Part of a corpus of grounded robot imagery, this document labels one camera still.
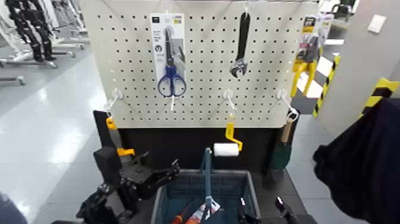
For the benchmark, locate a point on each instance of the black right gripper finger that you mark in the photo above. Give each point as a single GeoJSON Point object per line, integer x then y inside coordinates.
{"type": "Point", "coordinates": [282, 209]}
{"type": "Point", "coordinates": [241, 212]}

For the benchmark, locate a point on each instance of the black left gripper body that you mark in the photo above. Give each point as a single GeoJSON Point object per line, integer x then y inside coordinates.
{"type": "Point", "coordinates": [137, 178]}

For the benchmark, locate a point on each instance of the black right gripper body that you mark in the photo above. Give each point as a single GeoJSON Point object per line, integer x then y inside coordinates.
{"type": "Point", "coordinates": [306, 220]}

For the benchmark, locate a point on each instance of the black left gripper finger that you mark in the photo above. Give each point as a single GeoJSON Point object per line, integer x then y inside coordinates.
{"type": "Point", "coordinates": [170, 169]}
{"type": "Point", "coordinates": [161, 184]}

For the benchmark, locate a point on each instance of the red yellow screwdriver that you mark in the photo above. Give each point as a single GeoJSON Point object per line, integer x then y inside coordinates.
{"type": "Point", "coordinates": [178, 220]}

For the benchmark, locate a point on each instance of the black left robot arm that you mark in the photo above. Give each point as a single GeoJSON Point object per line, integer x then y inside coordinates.
{"type": "Point", "coordinates": [103, 203]}

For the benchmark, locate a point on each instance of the blue plastic crate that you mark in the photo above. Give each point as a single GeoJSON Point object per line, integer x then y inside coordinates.
{"type": "Point", "coordinates": [231, 187]}

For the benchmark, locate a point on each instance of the black back panel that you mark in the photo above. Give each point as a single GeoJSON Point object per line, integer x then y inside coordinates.
{"type": "Point", "coordinates": [187, 144]}

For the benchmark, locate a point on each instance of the white pegboard hook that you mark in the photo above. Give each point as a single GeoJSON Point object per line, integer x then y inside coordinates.
{"type": "Point", "coordinates": [116, 95]}
{"type": "Point", "coordinates": [172, 103]}
{"type": "Point", "coordinates": [286, 100]}
{"type": "Point", "coordinates": [167, 11]}
{"type": "Point", "coordinates": [247, 7]}
{"type": "Point", "coordinates": [229, 99]}

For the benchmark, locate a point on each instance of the dark navy cloth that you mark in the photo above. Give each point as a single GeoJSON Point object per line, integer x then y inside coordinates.
{"type": "Point", "coordinates": [368, 162]}

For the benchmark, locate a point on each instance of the white perforated pegboard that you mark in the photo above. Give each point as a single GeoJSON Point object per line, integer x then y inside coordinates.
{"type": "Point", "coordinates": [134, 62]}

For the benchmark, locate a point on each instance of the blue scissors in package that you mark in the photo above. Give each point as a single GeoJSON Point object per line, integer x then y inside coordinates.
{"type": "Point", "coordinates": [161, 37]}

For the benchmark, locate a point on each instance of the grey blue rounded object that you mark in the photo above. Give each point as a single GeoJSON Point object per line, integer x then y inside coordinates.
{"type": "Point", "coordinates": [9, 212]}

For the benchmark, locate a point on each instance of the narrow yellow black striped guard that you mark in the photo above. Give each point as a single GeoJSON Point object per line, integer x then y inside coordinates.
{"type": "Point", "coordinates": [328, 81]}

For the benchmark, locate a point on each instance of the wide yellow black striped guard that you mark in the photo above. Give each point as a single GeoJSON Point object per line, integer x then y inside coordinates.
{"type": "Point", "coordinates": [379, 92]}

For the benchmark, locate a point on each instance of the black adjustable wrench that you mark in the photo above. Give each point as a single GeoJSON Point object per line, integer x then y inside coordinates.
{"type": "Point", "coordinates": [243, 37]}

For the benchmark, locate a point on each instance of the yellow pliers in package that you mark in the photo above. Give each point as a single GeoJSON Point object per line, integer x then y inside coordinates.
{"type": "Point", "coordinates": [307, 47]}

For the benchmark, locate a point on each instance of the white metal stand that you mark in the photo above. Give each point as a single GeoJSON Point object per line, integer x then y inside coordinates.
{"type": "Point", "coordinates": [18, 59]}

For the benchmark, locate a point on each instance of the black robot on stand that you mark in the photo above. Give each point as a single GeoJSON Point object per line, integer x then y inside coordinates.
{"type": "Point", "coordinates": [31, 28]}

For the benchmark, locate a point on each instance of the black chair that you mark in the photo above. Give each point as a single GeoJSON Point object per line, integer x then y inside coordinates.
{"type": "Point", "coordinates": [341, 9]}

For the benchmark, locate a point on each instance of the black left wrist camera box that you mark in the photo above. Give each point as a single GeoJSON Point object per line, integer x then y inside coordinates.
{"type": "Point", "coordinates": [107, 164]}

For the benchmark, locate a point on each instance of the white wall plate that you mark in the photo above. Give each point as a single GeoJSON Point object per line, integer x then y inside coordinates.
{"type": "Point", "coordinates": [377, 23]}

